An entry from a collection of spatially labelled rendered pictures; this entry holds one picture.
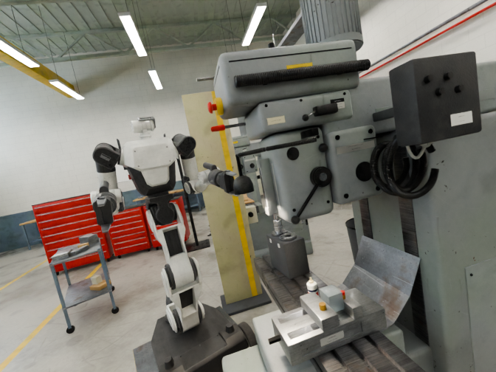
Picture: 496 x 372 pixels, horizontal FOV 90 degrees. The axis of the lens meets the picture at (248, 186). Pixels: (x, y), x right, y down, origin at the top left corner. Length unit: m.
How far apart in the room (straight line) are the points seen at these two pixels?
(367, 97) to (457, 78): 0.27
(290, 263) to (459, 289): 0.65
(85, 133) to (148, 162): 9.26
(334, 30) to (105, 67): 10.21
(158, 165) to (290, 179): 0.80
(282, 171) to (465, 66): 0.55
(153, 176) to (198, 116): 1.35
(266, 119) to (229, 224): 1.99
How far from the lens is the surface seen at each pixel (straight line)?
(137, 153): 1.41
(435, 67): 0.82
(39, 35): 10.30
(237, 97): 0.80
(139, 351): 2.18
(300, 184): 0.87
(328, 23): 1.06
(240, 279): 2.92
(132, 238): 5.83
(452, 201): 1.07
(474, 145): 1.14
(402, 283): 1.18
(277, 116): 0.83
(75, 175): 10.71
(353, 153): 0.94
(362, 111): 0.99
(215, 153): 2.62
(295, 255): 1.31
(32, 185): 11.31
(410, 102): 0.78
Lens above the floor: 1.57
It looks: 6 degrees down
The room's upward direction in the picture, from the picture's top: 11 degrees counter-clockwise
